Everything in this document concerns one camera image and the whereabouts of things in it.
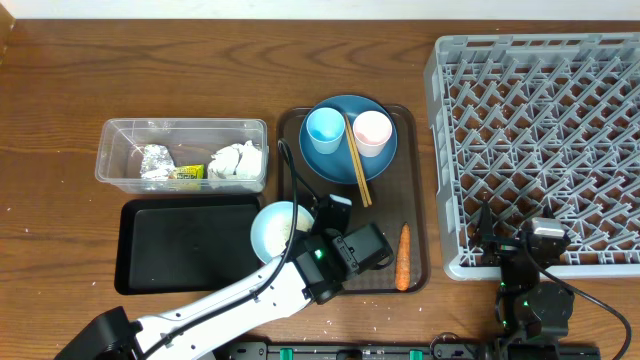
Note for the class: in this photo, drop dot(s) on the grey dishwasher rack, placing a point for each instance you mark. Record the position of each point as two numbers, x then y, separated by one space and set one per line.
524 123

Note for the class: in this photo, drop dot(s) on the silver yellow snack wrapper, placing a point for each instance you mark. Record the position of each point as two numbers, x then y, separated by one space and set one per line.
159 172

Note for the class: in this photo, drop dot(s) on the brown serving tray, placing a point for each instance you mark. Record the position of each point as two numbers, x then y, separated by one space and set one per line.
396 192

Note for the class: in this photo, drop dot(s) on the orange carrot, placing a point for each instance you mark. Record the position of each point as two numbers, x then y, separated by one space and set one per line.
403 263

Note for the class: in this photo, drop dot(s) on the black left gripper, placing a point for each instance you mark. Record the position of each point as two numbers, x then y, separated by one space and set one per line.
315 239

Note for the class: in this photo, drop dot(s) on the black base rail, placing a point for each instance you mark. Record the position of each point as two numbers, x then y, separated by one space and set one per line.
438 350

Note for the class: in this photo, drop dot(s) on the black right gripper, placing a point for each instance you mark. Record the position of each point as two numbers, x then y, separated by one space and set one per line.
502 247

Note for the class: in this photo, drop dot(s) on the light blue cup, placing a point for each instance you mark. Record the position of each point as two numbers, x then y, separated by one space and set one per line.
326 127

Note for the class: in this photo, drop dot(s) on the black waste tray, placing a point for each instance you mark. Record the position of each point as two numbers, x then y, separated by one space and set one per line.
184 244

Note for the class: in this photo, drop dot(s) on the light blue rice bowl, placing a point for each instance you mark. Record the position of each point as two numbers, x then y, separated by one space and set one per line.
271 229

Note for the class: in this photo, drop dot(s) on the pink cup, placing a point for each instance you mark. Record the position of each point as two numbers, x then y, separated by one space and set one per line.
372 130

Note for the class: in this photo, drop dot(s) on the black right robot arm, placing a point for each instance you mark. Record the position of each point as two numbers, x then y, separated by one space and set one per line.
534 314

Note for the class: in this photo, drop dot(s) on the clear plastic waste bin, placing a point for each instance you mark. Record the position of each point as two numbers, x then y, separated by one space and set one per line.
190 141

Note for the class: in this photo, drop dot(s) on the dark blue plate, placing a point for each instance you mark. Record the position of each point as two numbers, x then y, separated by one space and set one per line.
338 167

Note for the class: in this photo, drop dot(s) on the wooden chopstick right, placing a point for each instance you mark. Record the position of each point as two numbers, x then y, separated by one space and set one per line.
361 170

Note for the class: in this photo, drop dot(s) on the white napkin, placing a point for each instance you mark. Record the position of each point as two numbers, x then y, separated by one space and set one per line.
238 163

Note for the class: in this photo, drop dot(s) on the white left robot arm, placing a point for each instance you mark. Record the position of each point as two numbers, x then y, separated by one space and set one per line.
273 292

